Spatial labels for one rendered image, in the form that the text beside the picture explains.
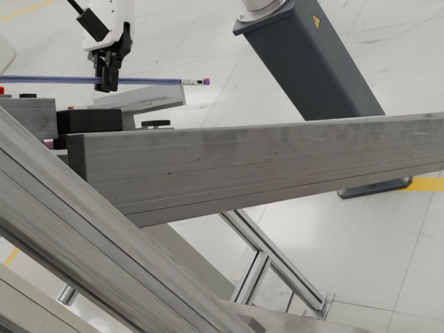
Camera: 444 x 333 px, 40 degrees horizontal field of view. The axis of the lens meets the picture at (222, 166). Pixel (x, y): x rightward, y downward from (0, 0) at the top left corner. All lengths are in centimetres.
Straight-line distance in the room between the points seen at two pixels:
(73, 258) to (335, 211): 171
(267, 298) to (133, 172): 155
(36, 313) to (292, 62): 111
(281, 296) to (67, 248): 160
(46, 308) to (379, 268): 104
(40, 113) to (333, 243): 134
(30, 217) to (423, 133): 49
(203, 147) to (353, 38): 222
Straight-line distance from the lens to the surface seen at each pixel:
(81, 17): 87
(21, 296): 202
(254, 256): 158
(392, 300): 172
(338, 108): 175
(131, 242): 33
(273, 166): 48
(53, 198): 31
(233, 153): 45
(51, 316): 208
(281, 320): 103
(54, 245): 31
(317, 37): 164
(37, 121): 71
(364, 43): 256
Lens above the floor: 139
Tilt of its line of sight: 34 degrees down
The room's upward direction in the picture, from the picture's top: 42 degrees counter-clockwise
